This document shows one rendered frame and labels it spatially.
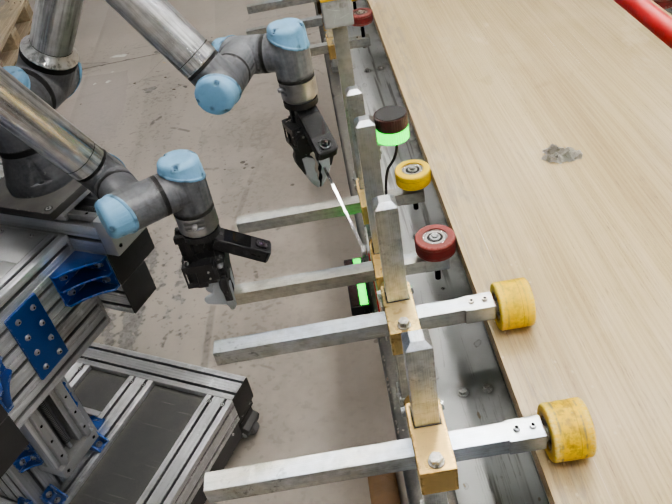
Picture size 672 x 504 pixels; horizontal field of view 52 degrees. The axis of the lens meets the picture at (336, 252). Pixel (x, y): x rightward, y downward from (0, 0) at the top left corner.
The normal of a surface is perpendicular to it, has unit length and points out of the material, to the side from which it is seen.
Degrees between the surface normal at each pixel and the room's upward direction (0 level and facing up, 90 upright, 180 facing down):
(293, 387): 0
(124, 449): 0
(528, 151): 0
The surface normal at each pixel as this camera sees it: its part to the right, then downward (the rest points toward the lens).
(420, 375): 0.09, 0.62
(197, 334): -0.15, -0.76
